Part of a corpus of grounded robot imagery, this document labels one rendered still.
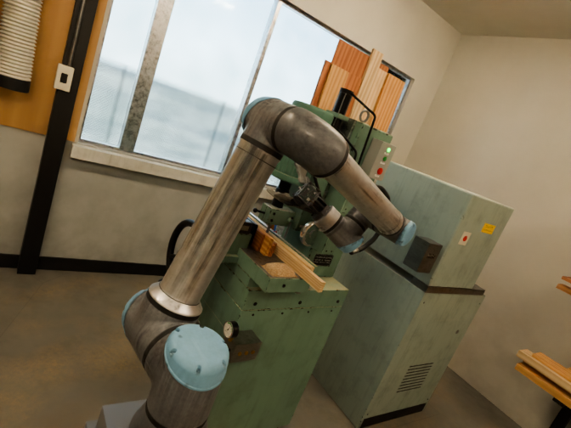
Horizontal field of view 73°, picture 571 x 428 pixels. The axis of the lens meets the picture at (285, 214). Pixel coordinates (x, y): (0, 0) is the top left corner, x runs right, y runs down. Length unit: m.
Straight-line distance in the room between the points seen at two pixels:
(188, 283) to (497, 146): 3.09
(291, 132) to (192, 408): 0.64
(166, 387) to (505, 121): 3.33
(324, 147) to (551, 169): 2.77
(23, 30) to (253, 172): 1.66
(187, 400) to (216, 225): 0.39
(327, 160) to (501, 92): 3.07
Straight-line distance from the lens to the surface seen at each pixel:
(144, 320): 1.04
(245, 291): 1.49
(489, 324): 3.55
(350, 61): 3.28
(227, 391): 1.78
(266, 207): 1.61
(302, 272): 1.48
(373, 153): 1.69
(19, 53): 2.38
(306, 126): 0.87
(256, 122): 0.95
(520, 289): 3.45
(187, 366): 0.90
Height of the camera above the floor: 1.43
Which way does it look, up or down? 13 degrees down
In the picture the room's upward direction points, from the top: 21 degrees clockwise
